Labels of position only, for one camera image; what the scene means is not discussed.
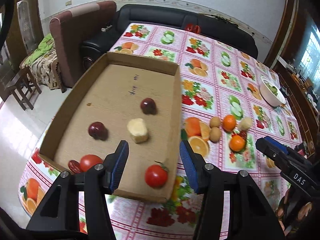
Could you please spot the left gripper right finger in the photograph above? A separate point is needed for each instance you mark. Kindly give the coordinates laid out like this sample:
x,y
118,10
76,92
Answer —
x,y
250,215

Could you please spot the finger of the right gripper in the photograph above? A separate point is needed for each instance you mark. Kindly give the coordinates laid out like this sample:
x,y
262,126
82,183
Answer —
x,y
275,154
277,144

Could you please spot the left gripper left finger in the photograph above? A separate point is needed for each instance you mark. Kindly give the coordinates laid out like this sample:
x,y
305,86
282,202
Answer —
x,y
74,207

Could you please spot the dark red jujube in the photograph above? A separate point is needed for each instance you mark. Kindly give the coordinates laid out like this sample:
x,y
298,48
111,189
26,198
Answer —
x,y
243,134

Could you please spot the orange mandarin with leaf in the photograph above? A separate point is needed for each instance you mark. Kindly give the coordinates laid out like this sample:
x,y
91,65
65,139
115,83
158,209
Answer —
x,y
237,143

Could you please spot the large brown kiwi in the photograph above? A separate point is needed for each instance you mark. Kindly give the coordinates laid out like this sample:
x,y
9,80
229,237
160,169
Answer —
x,y
215,134

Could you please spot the large dark red plum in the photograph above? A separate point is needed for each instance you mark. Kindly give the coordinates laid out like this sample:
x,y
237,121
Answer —
x,y
148,106

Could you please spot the person hand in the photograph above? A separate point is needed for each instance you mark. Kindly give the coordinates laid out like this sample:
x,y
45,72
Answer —
x,y
293,210

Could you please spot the wooden sideboard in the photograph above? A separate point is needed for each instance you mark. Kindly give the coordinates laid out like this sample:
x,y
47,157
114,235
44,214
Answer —
x,y
308,121

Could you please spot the red jujube in tray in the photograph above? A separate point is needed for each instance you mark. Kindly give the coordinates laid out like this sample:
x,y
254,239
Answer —
x,y
74,166

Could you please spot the white bowl with greens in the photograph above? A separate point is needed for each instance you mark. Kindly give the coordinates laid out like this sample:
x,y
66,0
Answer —
x,y
272,95

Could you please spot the floral plastic tablecloth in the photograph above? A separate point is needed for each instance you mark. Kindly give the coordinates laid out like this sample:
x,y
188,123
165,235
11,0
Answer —
x,y
223,114

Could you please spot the window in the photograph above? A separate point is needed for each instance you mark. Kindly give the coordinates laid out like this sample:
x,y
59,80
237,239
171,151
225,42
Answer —
x,y
309,64

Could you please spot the red tomato with stem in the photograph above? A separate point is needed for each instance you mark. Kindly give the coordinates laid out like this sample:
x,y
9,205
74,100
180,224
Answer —
x,y
156,175

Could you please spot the yellow sugarcane chunk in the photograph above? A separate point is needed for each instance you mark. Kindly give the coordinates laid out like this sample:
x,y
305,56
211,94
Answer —
x,y
138,130

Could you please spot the cardboard tray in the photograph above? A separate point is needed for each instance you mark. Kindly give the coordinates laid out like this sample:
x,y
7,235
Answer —
x,y
110,92

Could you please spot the wooden stool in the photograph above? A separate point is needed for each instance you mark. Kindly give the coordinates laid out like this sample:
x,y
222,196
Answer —
x,y
22,87

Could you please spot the black leather sofa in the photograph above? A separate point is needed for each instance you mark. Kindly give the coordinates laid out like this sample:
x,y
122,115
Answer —
x,y
213,27

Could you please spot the green patterned blanket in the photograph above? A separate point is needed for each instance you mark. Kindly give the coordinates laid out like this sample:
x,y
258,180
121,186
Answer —
x,y
40,62

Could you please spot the red object on sofa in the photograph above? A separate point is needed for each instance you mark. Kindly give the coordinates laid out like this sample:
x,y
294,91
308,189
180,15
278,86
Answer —
x,y
193,28

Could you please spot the maroon armchair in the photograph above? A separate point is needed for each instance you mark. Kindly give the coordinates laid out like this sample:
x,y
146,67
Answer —
x,y
73,26

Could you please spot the wooden door with glass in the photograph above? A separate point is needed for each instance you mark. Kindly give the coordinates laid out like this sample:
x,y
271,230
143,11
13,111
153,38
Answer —
x,y
25,32

